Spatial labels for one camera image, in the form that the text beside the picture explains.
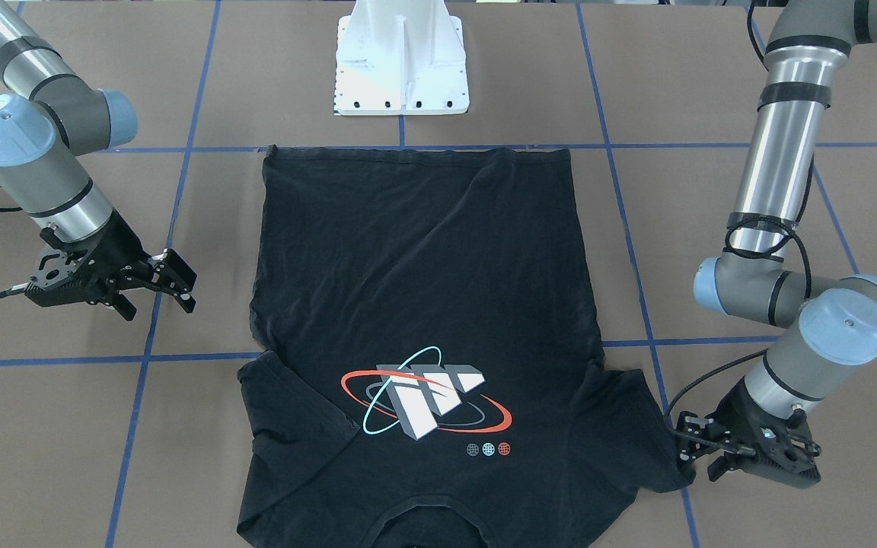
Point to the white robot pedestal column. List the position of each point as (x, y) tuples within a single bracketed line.
[(398, 58)]

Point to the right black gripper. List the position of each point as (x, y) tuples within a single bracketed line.
[(120, 245)]

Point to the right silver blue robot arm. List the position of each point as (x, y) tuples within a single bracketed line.
[(49, 118)]

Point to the black graphic t-shirt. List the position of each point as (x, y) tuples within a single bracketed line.
[(432, 371)]

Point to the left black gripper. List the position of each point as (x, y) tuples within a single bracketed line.
[(735, 420)]

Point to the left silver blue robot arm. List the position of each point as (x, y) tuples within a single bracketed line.
[(763, 272)]

